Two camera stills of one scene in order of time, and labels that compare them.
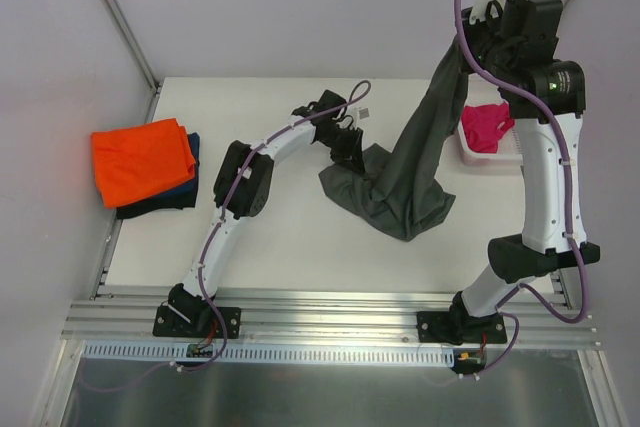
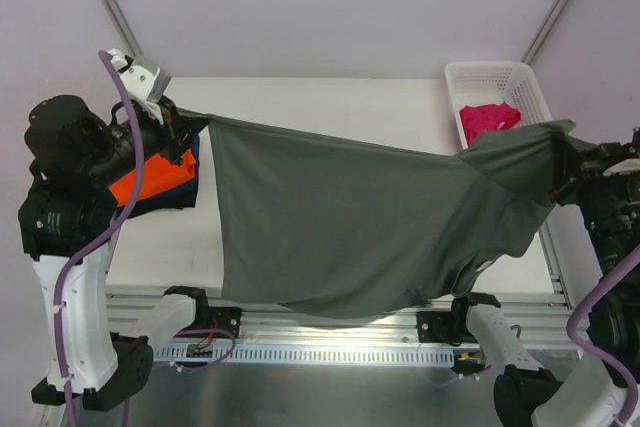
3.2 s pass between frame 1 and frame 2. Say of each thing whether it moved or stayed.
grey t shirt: moved
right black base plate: stayed
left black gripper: moved
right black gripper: moved
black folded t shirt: stayed
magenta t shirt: stayed
